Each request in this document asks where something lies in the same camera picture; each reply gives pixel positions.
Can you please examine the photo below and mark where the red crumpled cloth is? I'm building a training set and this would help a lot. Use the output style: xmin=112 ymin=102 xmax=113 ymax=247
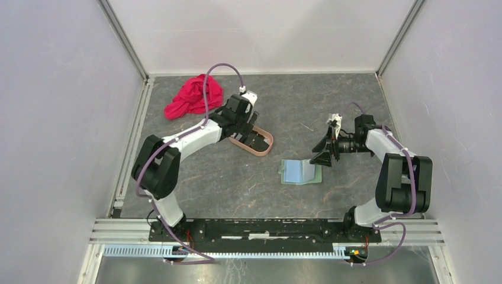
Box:
xmin=163 ymin=74 xmax=224 ymax=120

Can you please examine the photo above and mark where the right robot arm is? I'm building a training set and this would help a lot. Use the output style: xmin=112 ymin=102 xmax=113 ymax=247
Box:
xmin=310 ymin=114 xmax=433 ymax=241

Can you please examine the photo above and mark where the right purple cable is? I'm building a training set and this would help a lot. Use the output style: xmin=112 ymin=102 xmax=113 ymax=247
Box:
xmin=341 ymin=102 xmax=419 ymax=267

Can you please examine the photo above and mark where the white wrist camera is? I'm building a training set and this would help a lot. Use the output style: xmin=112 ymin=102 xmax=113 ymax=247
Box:
xmin=327 ymin=113 xmax=343 ymax=140
xmin=237 ymin=86 xmax=258 ymax=114

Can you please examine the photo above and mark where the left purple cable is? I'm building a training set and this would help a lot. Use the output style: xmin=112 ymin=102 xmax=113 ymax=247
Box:
xmin=135 ymin=63 xmax=247 ymax=265

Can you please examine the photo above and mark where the pink oval card tray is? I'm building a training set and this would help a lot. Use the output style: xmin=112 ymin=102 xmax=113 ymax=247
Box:
xmin=229 ymin=126 xmax=273 ymax=157

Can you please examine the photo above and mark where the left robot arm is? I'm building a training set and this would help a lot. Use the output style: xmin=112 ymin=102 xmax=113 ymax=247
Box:
xmin=131 ymin=91 xmax=258 ymax=241

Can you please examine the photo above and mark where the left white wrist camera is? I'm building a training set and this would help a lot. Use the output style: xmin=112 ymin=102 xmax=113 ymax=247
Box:
xmin=237 ymin=86 xmax=258 ymax=114

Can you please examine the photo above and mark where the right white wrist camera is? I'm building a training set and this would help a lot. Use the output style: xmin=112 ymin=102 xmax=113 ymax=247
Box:
xmin=327 ymin=113 xmax=343 ymax=140

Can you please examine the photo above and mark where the aluminium frame rail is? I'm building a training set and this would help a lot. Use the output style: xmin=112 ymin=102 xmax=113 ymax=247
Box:
xmin=90 ymin=218 xmax=445 ymax=260

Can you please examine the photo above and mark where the green card holder wallet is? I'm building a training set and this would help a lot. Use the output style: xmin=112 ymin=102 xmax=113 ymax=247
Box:
xmin=278 ymin=159 xmax=322 ymax=185

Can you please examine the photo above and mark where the purple cable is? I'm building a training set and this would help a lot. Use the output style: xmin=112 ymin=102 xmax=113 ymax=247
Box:
xmin=341 ymin=102 xmax=419 ymax=267
xmin=135 ymin=63 xmax=247 ymax=265

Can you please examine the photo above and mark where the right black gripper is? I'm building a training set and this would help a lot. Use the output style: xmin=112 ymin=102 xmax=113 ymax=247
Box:
xmin=310 ymin=125 xmax=372 ymax=167

